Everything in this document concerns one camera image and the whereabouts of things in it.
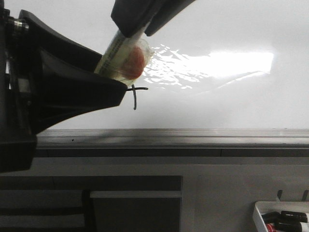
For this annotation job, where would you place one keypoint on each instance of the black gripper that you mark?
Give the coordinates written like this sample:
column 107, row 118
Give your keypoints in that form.
column 63, row 84

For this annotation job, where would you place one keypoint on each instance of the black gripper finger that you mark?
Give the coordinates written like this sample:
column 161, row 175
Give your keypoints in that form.
column 131, row 16

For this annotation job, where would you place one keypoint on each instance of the white whiteboard marker with tape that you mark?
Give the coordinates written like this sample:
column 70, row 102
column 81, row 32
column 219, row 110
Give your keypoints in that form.
column 125, row 58

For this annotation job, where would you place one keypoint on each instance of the white whiteboard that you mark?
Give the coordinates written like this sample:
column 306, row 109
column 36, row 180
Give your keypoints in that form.
column 220, row 64

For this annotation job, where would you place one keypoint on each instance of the dark cabinet with white top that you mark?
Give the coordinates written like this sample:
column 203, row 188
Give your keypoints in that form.
column 137, row 203

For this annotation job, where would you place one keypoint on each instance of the white marker holder tray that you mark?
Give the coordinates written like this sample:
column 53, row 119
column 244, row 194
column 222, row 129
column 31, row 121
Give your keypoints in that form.
column 263, row 207

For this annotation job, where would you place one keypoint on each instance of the red capped marker in tray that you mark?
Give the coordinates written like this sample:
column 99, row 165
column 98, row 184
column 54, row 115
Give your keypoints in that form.
column 288, row 227

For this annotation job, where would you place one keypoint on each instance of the black marker in tray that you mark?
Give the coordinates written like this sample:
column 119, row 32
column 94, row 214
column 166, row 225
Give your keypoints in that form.
column 287, row 215

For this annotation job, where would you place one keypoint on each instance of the aluminium whiteboard tray rail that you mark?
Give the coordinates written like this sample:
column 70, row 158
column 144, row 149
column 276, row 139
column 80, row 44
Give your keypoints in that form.
column 181, row 142

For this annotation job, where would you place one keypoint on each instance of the left metal wall hook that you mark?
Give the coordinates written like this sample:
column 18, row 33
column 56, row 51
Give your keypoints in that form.
column 279, row 195

